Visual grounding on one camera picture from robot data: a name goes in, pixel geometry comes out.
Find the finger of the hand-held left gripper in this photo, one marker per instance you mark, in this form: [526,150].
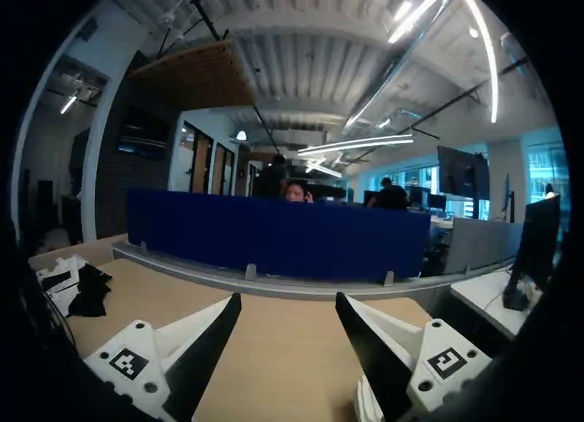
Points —
[61,269]
[61,299]

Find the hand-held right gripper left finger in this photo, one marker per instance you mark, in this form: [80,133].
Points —
[137,344]

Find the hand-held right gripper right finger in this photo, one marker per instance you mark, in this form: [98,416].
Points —
[433,349]

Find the black towel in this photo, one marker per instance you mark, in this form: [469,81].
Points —
[93,289]

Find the white towel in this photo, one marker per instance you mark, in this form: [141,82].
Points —
[367,401]

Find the white desk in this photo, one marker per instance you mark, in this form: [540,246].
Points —
[483,303]

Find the grey desk screen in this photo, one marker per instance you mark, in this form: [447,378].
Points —
[483,244]

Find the black computer monitor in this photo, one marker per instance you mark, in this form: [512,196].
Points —
[538,244]
[463,171]

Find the blue desk screen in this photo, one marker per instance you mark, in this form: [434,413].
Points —
[273,235]

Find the wall-mounted black screen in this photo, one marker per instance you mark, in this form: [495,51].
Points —
[143,134]

